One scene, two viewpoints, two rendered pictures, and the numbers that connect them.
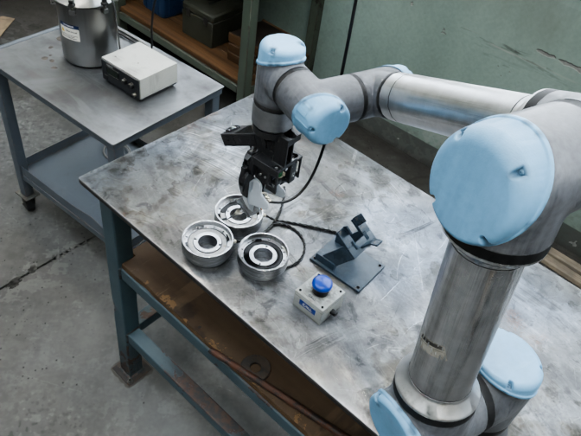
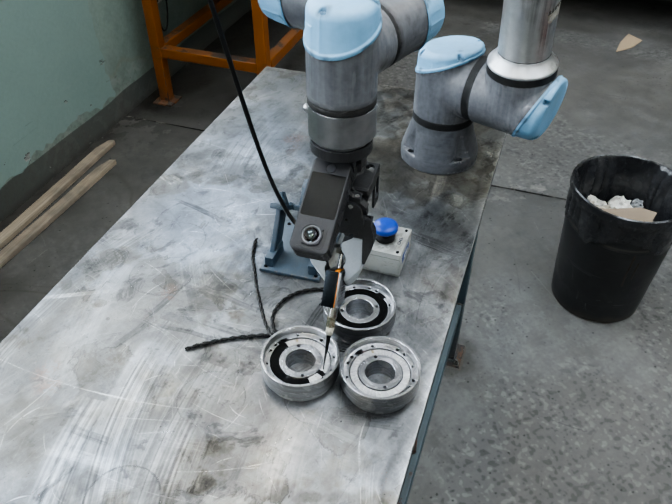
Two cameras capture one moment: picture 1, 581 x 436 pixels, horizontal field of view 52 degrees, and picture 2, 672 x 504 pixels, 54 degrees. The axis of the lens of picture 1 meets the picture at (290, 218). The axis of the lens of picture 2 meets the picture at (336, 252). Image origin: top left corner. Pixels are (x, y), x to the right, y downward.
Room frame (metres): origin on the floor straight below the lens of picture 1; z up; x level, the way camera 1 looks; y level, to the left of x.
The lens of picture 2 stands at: (1.04, 0.67, 1.52)
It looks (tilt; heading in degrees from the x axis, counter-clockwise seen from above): 41 degrees down; 254
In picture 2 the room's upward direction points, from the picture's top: straight up
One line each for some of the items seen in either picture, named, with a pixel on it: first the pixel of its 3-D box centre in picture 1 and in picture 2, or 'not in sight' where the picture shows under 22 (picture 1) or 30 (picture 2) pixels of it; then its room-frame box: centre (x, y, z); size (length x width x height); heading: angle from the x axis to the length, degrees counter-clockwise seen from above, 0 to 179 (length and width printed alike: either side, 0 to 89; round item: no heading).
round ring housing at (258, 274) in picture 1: (262, 257); (359, 312); (0.82, 0.04, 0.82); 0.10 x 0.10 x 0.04
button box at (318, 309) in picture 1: (321, 298); (385, 245); (0.74, -0.09, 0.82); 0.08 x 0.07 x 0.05; 55
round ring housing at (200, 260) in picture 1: (207, 244); (379, 375); (0.83, 0.16, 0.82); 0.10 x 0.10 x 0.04
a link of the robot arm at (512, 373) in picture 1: (491, 378); (451, 77); (0.53, -0.35, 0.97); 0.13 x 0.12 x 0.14; 127
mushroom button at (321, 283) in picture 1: (321, 289); (385, 235); (0.74, -0.08, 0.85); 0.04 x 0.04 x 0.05
